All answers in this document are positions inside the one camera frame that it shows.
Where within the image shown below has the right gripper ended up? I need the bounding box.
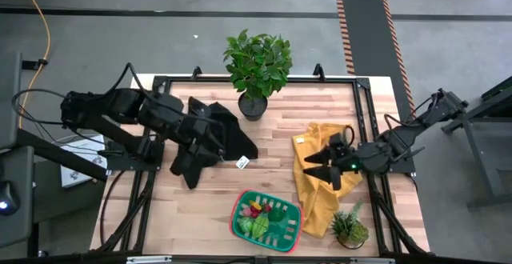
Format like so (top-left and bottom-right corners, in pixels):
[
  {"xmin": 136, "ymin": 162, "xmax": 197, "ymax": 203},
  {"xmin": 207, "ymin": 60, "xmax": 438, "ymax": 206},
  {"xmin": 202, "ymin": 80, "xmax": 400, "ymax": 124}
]
[{"xmin": 302, "ymin": 131, "xmax": 387, "ymax": 192}]

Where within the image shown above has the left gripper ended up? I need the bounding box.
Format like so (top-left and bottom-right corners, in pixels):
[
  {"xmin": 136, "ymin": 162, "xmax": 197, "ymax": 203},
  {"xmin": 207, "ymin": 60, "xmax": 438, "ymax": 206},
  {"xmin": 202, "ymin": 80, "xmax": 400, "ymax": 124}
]
[{"xmin": 175, "ymin": 111, "xmax": 226, "ymax": 164}]

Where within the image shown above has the dark green toy pepper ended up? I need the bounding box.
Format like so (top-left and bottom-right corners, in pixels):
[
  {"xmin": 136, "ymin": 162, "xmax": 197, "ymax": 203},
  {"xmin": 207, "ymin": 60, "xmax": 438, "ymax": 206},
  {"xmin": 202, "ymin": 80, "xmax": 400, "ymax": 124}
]
[{"xmin": 267, "ymin": 206, "xmax": 286, "ymax": 223}]

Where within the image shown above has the round green toy cabbage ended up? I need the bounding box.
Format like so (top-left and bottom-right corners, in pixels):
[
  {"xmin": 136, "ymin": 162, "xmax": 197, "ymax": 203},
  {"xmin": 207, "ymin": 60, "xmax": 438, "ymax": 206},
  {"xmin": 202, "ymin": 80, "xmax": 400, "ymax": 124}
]
[{"xmin": 238, "ymin": 217, "xmax": 254, "ymax": 234}]

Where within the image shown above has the black cloth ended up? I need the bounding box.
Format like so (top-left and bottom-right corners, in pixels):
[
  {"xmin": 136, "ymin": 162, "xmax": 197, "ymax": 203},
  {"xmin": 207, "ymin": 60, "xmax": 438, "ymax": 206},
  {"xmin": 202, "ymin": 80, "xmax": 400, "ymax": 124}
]
[{"xmin": 170, "ymin": 95, "xmax": 260, "ymax": 190}]

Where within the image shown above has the yellow cloth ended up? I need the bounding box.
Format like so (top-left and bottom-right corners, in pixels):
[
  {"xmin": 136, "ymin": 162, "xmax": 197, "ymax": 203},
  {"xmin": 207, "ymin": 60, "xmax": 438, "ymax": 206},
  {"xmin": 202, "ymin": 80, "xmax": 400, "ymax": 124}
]
[{"xmin": 291, "ymin": 122, "xmax": 364, "ymax": 239}]

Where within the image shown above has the small succulent plant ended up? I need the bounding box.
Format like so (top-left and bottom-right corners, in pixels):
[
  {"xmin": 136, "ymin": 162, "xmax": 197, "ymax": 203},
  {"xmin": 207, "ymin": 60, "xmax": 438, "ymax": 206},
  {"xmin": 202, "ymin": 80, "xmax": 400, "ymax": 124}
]
[{"xmin": 330, "ymin": 199, "xmax": 371, "ymax": 251}]

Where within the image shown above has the teal basket with orange rim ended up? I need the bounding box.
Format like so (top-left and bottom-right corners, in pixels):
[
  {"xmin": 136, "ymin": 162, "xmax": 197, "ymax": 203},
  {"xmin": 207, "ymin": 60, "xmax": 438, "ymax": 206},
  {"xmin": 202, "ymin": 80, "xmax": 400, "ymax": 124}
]
[{"xmin": 228, "ymin": 189, "xmax": 304, "ymax": 254}]

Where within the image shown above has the leafy plant in black pot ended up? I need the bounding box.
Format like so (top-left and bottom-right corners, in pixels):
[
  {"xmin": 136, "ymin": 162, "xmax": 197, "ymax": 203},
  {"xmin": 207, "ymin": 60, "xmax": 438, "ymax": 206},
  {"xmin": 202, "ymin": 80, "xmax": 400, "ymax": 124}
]
[{"xmin": 222, "ymin": 28, "xmax": 294, "ymax": 122}]

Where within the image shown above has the white paper booklet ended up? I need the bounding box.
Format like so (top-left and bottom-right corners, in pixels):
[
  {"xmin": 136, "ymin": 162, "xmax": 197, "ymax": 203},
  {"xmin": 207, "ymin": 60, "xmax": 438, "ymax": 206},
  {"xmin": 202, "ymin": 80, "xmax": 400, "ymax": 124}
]
[{"xmin": 59, "ymin": 137, "xmax": 108, "ymax": 189}]

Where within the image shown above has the black mat with striped edges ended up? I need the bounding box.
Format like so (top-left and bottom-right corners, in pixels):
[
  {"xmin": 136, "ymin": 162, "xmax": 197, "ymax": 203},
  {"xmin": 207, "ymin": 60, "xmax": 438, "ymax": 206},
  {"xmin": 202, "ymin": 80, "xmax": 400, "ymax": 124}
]
[{"xmin": 334, "ymin": 0, "xmax": 420, "ymax": 129}]

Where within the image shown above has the black stand beam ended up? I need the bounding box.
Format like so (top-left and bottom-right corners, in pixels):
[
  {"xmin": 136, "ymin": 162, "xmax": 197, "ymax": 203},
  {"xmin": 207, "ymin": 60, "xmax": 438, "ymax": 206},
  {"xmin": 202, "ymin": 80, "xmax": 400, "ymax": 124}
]
[{"xmin": 15, "ymin": 127, "xmax": 109, "ymax": 183}]

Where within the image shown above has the grey metal cart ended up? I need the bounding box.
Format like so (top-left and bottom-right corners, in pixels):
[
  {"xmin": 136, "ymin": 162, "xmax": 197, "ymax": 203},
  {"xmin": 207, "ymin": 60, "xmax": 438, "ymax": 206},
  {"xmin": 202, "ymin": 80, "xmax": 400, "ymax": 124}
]
[{"xmin": 441, "ymin": 74, "xmax": 512, "ymax": 210}]

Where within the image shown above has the grey flat panel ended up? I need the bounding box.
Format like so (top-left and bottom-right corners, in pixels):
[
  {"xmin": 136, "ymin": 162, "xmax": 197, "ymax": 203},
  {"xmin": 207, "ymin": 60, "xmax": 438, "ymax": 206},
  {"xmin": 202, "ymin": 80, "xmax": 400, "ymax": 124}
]
[
  {"xmin": 0, "ymin": 146, "xmax": 35, "ymax": 249},
  {"xmin": 0, "ymin": 50, "xmax": 23, "ymax": 150}
]

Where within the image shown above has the black device with light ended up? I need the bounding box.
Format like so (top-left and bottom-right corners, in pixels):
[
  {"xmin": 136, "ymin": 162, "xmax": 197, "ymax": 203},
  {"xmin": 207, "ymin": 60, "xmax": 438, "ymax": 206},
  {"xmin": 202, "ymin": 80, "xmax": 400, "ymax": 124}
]
[{"xmin": 0, "ymin": 181, "xmax": 20, "ymax": 217}]

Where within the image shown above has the black aluminium table frame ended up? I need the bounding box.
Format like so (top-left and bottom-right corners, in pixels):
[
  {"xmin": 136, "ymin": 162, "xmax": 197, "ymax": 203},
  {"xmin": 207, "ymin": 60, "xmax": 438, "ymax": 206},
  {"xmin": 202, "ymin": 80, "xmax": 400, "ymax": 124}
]
[{"xmin": 91, "ymin": 63, "xmax": 431, "ymax": 257}]

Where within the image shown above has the silver aluminium bracket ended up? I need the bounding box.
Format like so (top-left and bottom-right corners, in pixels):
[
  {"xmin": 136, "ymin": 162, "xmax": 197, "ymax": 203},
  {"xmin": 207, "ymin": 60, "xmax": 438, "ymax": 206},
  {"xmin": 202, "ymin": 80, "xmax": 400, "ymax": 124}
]
[
  {"xmin": 126, "ymin": 255, "xmax": 173, "ymax": 264},
  {"xmin": 350, "ymin": 257, "xmax": 396, "ymax": 264}
]

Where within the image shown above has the orange cable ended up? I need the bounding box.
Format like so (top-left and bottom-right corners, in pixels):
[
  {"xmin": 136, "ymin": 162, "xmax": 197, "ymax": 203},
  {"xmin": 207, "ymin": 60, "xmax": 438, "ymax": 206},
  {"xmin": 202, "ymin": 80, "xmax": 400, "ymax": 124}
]
[{"xmin": 14, "ymin": 0, "xmax": 52, "ymax": 129}]

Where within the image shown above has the black cable clip bracket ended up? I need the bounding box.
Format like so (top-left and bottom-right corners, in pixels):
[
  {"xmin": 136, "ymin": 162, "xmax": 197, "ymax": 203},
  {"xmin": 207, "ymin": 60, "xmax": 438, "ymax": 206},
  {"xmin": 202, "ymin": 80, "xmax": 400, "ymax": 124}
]
[{"xmin": 22, "ymin": 58, "xmax": 49, "ymax": 71}]

